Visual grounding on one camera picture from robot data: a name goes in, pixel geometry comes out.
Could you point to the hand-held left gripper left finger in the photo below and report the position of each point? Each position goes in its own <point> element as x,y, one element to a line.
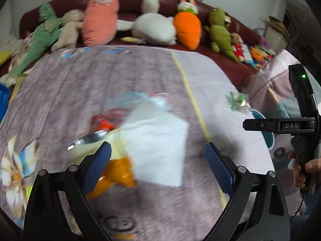
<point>97,168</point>

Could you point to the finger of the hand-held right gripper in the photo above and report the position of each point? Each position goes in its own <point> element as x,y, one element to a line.
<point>260,125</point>

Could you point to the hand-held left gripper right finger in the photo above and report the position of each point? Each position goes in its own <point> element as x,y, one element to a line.
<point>218,165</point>

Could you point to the blue plastic bin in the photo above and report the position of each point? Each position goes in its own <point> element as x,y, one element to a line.
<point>270,141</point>

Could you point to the red orange wrapper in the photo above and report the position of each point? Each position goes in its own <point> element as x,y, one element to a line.
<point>104,124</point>

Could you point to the white paper napkin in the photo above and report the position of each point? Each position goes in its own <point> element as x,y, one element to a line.
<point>160,145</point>

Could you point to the person's right hand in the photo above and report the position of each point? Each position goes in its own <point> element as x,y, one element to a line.
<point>297,173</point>

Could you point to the green candy wrapper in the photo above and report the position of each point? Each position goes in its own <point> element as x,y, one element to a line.
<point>237,101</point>

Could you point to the plaid blanket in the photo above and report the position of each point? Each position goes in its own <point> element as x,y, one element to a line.
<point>275,85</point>

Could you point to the colourful toy pile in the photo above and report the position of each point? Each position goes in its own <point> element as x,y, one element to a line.
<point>260,52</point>

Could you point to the light blue book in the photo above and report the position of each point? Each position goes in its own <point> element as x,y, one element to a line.
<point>247,54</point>

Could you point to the dark wooden cabinet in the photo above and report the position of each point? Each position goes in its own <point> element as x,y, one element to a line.
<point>303,30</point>

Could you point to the teddy bear in red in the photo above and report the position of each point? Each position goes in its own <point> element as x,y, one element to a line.
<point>238,47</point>

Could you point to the cardboard box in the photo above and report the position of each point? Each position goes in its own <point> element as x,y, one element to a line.
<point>273,27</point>

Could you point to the lilac printed tablecloth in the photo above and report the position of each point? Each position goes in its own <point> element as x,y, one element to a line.
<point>75,85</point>

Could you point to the olive green dinosaur plush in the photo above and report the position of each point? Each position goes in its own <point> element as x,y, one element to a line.
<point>220,35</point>

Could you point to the blue plastic basket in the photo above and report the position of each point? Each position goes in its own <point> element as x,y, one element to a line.
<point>3,100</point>

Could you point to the orange carrot rabbit plush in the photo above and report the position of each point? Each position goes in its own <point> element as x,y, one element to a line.
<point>188,27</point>

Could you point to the cream plush toy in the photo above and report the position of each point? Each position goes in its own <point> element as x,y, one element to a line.
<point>17,55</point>

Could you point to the beige doll plush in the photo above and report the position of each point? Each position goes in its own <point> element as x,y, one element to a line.
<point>67,32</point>

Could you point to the light green dinosaur plush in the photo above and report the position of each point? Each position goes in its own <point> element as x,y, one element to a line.
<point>40,37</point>

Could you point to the white duck plush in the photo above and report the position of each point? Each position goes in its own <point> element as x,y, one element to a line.
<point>153,27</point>

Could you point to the yellow plush toy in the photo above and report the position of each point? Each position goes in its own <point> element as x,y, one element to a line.
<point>3,56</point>

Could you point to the pink carrot plush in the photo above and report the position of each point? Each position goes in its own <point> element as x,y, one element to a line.
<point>100,17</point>

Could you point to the dark red leather sofa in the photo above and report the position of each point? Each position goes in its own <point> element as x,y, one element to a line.
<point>130,0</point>

